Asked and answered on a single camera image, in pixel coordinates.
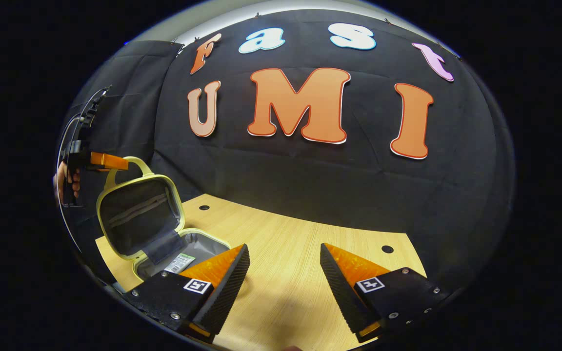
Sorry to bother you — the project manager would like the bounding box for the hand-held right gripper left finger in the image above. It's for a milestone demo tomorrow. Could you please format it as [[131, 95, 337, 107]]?
[[124, 244, 251, 343]]

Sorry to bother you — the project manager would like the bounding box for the cream suitcase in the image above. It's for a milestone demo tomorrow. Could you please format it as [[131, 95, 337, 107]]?
[[96, 156, 233, 283]]

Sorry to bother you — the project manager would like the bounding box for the grey cable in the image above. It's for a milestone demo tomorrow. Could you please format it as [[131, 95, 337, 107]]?
[[58, 87, 112, 254]]

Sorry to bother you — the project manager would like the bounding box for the black backdrop cloth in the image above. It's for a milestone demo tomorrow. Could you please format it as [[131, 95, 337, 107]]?
[[59, 10, 516, 293]]

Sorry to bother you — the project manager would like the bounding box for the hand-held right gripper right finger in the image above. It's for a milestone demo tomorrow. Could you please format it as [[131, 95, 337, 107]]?
[[320, 243, 451, 343]]

